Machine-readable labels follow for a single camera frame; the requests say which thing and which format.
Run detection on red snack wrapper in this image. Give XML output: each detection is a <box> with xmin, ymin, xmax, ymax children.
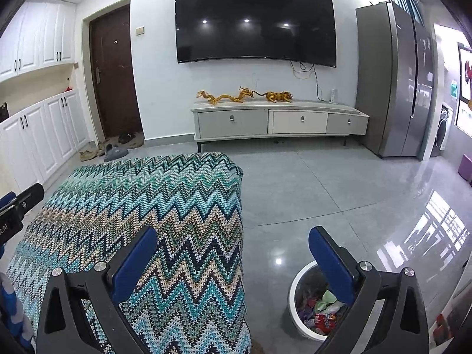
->
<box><xmin>314</xmin><ymin>313</ymin><xmax>338</xmax><ymax>335</ymax></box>

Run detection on wall poster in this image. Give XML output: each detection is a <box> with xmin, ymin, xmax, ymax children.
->
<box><xmin>455</xmin><ymin>42</ymin><xmax>472</xmax><ymax>137</ymax></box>

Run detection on white floor cabinet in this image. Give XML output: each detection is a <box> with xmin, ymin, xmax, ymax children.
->
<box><xmin>0</xmin><ymin>89</ymin><xmax>90</xmax><ymax>196</ymax></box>

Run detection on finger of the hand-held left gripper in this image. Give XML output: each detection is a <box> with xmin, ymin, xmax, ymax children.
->
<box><xmin>0</xmin><ymin>182</ymin><xmax>45</xmax><ymax>217</ymax></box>

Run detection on blue curtain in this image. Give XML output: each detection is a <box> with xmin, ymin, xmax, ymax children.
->
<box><xmin>393</xmin><ymin>0</ymin><xmax>423</xmax><ymax>26</ymax></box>

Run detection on brown doormat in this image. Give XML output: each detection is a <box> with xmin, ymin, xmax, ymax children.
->
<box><xmin>98</xmin><ymin>135</ymin><xmax>145</xmax><ymax>149</ymax></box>

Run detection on golden tiger ornament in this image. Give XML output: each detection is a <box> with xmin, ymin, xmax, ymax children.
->
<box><xmin>263</xmin><ymin>91</ymin><xmax>294</xmax><ymax>104</ymax></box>

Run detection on dark brown door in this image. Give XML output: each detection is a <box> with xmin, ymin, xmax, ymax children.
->
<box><xmin>89</xmin><ymin>4</ymin><xmax>144</xmax><ymax>140</ymax></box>

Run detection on golden dragon ornament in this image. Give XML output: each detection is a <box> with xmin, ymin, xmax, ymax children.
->
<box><xmin>195</xmin><ymin>86</ymin><xmax>263</xmax><ymax>104</ymax></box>

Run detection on beige shoes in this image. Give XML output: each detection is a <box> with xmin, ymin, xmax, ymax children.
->
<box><xmin>79</xmin><ymin>142</ymin><xmax>107</xmax><ymax>162</ymax></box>

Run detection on grey slipper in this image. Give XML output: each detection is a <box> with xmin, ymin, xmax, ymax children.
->
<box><xmin>103</xmin><ymin>144</ymin><xmax>128</xmax><ymax>162</ymax></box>

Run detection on grey refrigerator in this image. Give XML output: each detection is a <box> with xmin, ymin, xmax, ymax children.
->
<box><xmin>355</xmin><ymin>1</ymin><xmax>439</xmax><ymax>161</ymax></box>

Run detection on white wall cabinet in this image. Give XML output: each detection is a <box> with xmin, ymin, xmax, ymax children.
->
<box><xmin>0</xmin><ymin>0</ymin><xmax>78</xmax><ymax>83</ymax></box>

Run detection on black wall television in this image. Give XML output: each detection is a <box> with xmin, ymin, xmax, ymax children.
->
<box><xmin>174</xmin><ymin>0</ymin><xmax>338</xmax><ymax>68</ymax></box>

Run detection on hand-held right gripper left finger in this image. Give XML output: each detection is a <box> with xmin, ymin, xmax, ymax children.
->
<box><xmin>36</xmin><ymin>226</ymin><xmax>158</xmax><ymax>354</ymax></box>

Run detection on green plastic wrapper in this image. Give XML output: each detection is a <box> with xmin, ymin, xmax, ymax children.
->
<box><xmin>313</xmin><ymin>289</ymin><xmax>345</xmax><ymax>312</ymax></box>

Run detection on white television cabinet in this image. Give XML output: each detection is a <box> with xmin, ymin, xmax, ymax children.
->
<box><xmin>190</xmin><ymin>99</ymin><xmax>370</xmax><ymax>153</ymax></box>

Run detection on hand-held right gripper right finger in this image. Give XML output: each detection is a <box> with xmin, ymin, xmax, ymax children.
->
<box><xmin>308</xmin><ymin>226</ymin><xmax>430</xmax><ymax>354</ymax></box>

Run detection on zigzag knitted blanket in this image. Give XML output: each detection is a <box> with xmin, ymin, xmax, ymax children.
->
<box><xmin>5</xmin><ymin>152</ymin><xmax>252</xmax><ymax>354</ymax></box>

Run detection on television cable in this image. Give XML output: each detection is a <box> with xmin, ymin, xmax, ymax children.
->
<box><xmin>289</xmin><ymin>61</ymin><xmax>332</xmax><ymax>102</ymax></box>

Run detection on washing machine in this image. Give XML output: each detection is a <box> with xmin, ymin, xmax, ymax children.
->
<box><xmin>433</xmin><ymin>104</ymin><xmax>454</xmax><ymax>157</ymax></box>

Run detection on white trash bin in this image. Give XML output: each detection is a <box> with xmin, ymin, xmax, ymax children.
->
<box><xmin>288</xmin><ymin>260</ymin><xmax>356</xmax><ymax>341</ymax></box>

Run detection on purple stool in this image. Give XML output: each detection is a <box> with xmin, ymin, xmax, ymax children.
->
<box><xmin>457</xmin><ymin>155</ymin><xmax>472</xmax><ymax>182</ymax></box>

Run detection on person's left hand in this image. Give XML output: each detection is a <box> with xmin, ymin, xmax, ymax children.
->
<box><xmin>0</xmin><ymin>271</ymin><xmax>29</xmax><ymax>344</ymax></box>

